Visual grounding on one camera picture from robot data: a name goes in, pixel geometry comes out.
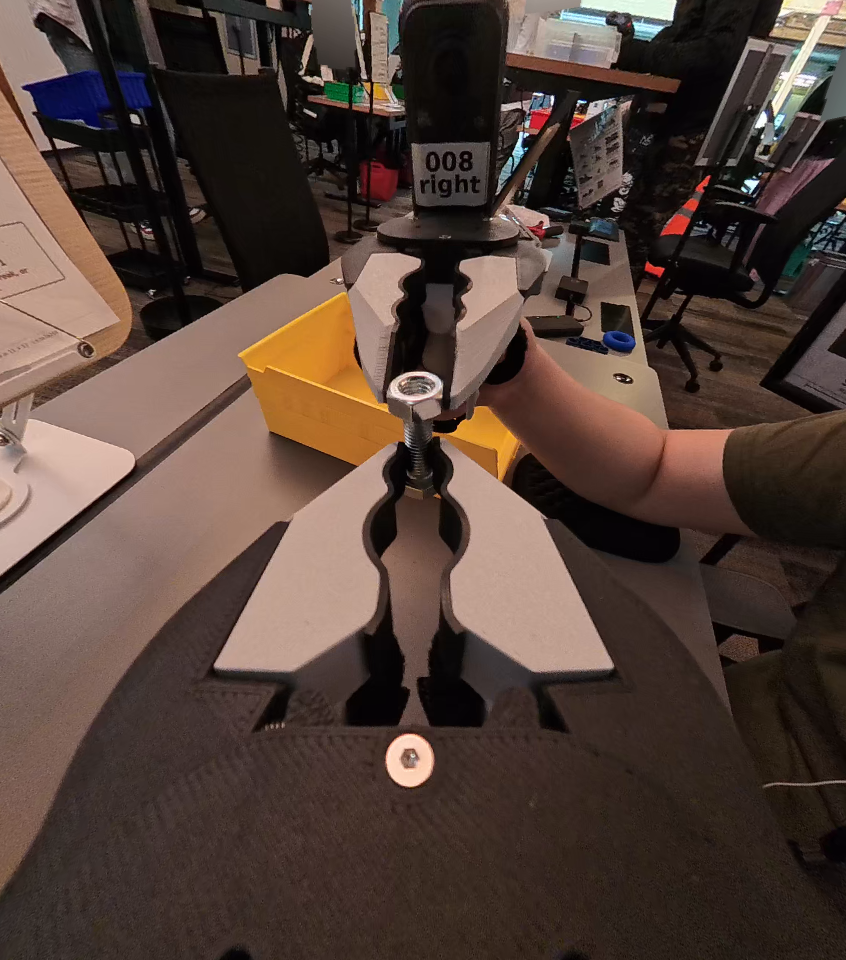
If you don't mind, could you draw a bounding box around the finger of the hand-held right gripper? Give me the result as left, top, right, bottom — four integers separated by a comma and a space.
442, 257, 529, 419
346, 253, 424, 408

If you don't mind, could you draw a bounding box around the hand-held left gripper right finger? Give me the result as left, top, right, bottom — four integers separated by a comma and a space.
417, 439, 615, 727

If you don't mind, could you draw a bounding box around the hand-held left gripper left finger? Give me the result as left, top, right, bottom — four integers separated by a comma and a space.
213, 442, 410, 727

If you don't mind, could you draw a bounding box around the steel hex nut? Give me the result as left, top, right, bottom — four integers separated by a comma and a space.
387, 371, 445, 421

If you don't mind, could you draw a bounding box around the yellow plastic bin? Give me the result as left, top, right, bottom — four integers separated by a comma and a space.
239, 292, 521, 481

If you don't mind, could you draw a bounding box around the steel hex bolt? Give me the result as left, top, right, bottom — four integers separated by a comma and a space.
402, 416, 439, 501

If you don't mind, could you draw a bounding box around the person's right forearm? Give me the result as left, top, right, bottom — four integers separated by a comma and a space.
505, 352, 757, 537

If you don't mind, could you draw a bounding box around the black elbow rest pad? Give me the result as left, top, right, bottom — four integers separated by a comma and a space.
510, 453, 682, 565

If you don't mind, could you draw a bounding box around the person's right hand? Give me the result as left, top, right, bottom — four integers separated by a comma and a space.
477, 321, 545, 415

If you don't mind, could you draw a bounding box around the small black desk stand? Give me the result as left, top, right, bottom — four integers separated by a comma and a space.
556, 225, 590, 303

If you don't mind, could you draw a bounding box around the tilted tablet on stand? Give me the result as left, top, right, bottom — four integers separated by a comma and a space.
494, 123, 562, 220

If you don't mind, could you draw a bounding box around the clear plastic storage box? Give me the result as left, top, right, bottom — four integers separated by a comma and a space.
535, 15, 622, 69

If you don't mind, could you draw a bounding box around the red storage bin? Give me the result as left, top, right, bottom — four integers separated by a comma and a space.
359, 161, 401, 202

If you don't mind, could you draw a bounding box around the wooden top standing desk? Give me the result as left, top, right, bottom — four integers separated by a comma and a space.
505, 52, 682, 204

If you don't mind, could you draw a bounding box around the printed paper chart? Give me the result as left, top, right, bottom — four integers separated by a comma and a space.
569, 105, 634, 210

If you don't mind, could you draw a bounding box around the black floor stand pole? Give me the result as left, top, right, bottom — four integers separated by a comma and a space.
78, 0, 225, 340

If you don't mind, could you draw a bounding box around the orange striped cone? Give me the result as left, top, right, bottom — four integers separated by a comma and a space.
659, 176, 712, 237

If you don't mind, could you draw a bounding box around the black mesh office chair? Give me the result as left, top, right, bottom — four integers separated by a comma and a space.
640, 112, 846, 393

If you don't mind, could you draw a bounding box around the instruction sheet on stand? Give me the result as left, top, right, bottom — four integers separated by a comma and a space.
0, 15, 133, 436

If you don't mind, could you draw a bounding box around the grey framed sign board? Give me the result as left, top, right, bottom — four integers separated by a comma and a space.
696, 37, 795, 170

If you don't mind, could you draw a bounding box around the black framed marker sign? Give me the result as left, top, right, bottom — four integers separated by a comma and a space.
760, 225, 846, 414

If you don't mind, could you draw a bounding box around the blue storage bin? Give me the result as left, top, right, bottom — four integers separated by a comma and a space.
23, 71, 152, 126

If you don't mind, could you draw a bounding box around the black wire cart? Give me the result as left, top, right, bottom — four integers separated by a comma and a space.
33, 112, 206, 291

